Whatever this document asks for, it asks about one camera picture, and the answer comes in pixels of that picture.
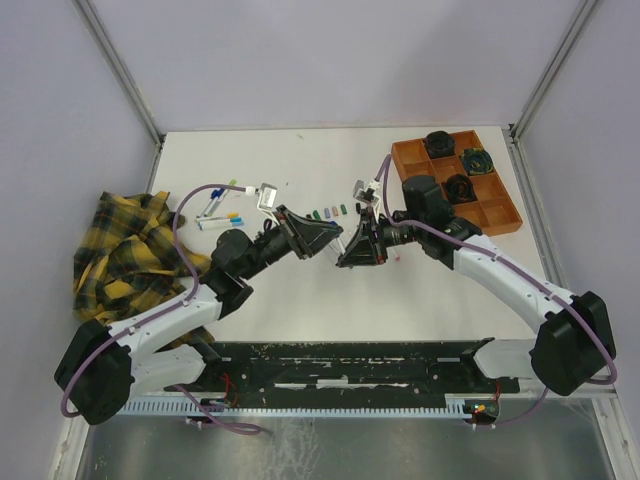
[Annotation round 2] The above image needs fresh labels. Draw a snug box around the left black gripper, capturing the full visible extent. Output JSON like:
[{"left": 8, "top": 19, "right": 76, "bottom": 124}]
[{"left": 240, "top": 204, "right": 344, "bottom": 280}]

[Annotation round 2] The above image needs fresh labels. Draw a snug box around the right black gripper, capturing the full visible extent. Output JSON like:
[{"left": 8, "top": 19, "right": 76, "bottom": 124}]
[{"left": 338, "top": 206, "right": 424, "bottom": 267}]

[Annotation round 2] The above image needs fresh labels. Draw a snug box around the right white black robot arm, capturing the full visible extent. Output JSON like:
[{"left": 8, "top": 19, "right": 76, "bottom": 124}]
[{"left": 337, "top": 175, "right": 617, "bottom": 396}]

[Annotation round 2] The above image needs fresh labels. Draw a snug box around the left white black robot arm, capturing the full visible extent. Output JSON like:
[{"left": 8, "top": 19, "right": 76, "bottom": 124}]
[{"left": 54, "top": 206, "right": 343, "bottom": 425}]

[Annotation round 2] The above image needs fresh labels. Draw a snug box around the yellow capped highlighter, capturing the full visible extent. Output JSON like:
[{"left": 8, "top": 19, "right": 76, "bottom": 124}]
[{"left": 196, "top": 212, "right": 240, "bottom": 222}]

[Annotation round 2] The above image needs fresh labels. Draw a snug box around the black orange rolled sock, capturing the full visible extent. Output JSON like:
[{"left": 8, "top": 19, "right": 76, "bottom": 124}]
[{"left": 444, "top": 174, "right": 477, "bottom": 204}]

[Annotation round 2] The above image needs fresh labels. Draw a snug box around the black rolled sock top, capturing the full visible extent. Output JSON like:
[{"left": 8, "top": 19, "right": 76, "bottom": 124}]
[{"left": 423, "top": 130, "right": 456, "bottom": 159}]

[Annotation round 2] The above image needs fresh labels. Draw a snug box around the orange compartment tray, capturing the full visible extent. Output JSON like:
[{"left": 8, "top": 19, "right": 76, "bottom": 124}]
[{"left": 391, "top": 130, "right": 522, "bottom": 236}]

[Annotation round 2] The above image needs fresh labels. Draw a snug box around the green blue rolled sock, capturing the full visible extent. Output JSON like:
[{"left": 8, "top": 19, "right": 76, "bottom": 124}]
[{"left": 460, "top": 148, "right": 495, "bottom": 176}]

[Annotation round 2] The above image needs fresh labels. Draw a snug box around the yellow plaid cloth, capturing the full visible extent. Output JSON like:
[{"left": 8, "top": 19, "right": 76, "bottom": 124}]
[{"left": 72, "top": 191, "right": 191, "bottom": 325}]

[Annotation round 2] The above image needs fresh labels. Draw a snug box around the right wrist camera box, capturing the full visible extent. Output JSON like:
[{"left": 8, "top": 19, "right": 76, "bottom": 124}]
[{"left": 353, "top": 179, "right": 382, "bottom": 217}]

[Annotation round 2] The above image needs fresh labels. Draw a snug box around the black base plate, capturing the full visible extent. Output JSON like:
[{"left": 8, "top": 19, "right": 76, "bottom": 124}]
[{"left": 185, "top": 341, "right": 520, "bottom": 408}]

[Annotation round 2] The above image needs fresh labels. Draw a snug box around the white cable duct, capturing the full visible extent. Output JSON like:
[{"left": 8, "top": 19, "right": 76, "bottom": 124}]
[{"left": 118, "top": 395, "right": 481, "bottom": 420}]

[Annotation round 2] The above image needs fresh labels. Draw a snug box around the left aluminium frame post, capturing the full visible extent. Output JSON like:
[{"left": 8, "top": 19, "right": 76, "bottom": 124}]
[{"left": 72, "top": 0, "right": 164, "bottom": 146}]

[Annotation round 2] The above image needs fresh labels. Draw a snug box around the aluminium frame post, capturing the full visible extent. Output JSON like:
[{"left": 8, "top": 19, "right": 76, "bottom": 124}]
[
  {"left": 510, "top": 0, "right": 602, "bottom": 143},
  {"left": 72, "top": 0, "right": 164, "bottom": 146}
]

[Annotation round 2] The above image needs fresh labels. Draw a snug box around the right aluminium frame post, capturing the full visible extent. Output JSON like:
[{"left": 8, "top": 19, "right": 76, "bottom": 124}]
[{"left": 510, "top": 0, "right": 602, "bottom": 143}]

